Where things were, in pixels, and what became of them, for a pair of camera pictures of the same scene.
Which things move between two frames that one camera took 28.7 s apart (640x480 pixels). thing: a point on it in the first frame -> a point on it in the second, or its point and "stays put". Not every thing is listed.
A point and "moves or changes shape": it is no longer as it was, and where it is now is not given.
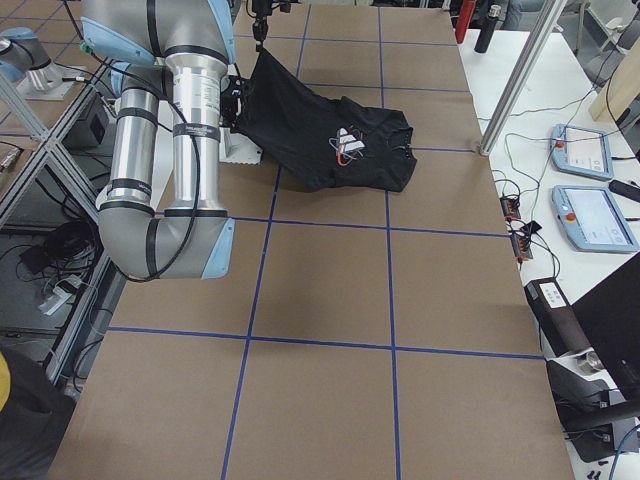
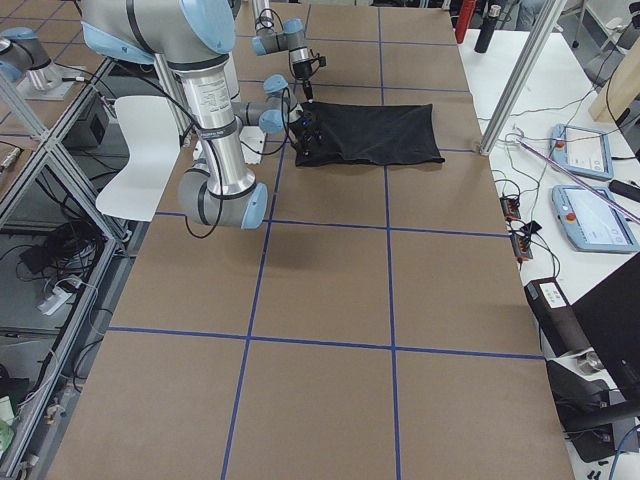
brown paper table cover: x=358 y=334 stays put
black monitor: x=609 y=314 stays put
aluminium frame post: x=521 y=76 stays put
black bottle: x=487 y=28 stays put
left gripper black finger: x=260 y=30 -> x=308 y=89
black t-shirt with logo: x=312 y=141 moves or changes shape
